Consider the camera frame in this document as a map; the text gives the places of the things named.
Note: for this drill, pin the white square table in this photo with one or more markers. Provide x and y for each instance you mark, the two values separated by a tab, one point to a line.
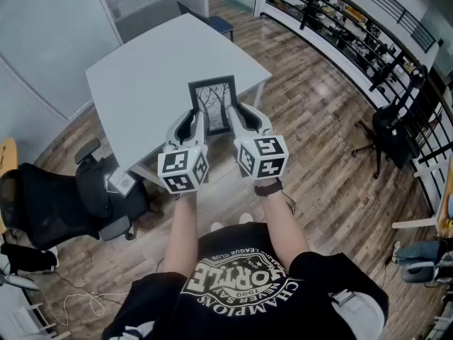
148	76

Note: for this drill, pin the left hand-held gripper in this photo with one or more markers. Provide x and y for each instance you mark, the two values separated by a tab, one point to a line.
182	170

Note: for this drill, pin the black mesh office chair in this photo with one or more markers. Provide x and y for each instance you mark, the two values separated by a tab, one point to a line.
49	204

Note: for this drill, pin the black printed T-shirt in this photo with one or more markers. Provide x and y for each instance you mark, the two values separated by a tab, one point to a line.
247	306

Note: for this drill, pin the person's left forearm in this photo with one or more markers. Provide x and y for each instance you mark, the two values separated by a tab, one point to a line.
182	232

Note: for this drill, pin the white labelled box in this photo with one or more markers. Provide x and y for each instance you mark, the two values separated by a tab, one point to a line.
121	182

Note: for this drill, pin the black framed tree picture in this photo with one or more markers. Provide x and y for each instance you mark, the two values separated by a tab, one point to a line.
212	99

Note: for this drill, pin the blue seat chair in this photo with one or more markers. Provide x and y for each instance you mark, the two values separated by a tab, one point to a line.
219	23

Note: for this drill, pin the wooden table with white legs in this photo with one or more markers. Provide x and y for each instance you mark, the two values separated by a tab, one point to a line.
444	204

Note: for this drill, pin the round wooden table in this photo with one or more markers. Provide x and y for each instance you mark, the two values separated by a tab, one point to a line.
7	154

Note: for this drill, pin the person's white shoe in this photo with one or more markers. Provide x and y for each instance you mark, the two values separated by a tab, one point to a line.
216	226
246	218

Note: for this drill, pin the person's right forearm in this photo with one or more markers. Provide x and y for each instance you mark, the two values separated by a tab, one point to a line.
285	225

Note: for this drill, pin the black metal railing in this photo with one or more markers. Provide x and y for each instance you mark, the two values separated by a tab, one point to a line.
385	66

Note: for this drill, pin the black swivel chair with headrest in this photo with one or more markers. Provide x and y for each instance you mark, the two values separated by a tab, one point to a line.
391	133

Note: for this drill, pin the black wristwatch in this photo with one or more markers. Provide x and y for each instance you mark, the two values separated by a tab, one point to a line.
268	188

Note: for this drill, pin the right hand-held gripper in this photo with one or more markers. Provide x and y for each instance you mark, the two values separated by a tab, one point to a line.
265	158

